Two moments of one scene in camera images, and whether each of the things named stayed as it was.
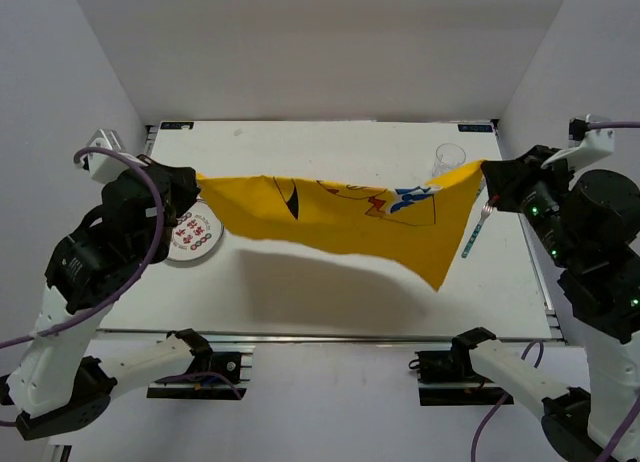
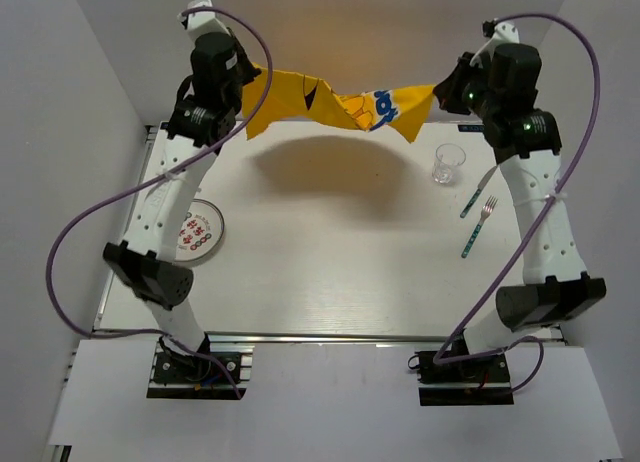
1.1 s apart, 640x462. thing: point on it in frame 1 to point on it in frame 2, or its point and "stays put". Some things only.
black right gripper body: [530, 185] to [467, 92]
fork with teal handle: [485, 212] stays put
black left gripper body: [186, 194] to [245, 74]
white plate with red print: [197, 233] stays put
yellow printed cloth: [420, 226] to [296, 97]
